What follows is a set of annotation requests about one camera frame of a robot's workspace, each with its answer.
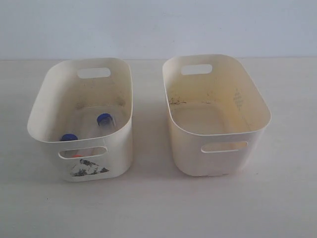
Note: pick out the blue-capped tube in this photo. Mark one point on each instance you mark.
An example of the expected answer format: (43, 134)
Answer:
(106, 124)
(68, 137)

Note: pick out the white plastic bin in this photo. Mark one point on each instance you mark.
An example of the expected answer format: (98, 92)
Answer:
(74, 90)
(216, 115)

